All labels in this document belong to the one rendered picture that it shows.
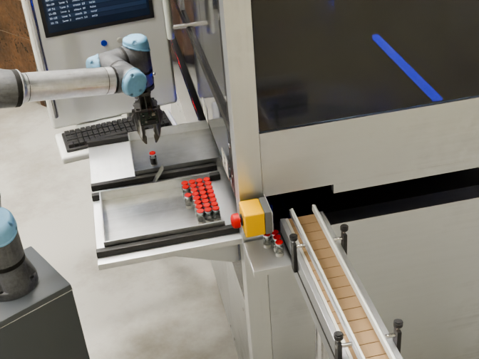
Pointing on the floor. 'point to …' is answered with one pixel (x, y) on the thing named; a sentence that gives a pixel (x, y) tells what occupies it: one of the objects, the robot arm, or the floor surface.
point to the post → (246, 157)
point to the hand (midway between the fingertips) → (150, 137)
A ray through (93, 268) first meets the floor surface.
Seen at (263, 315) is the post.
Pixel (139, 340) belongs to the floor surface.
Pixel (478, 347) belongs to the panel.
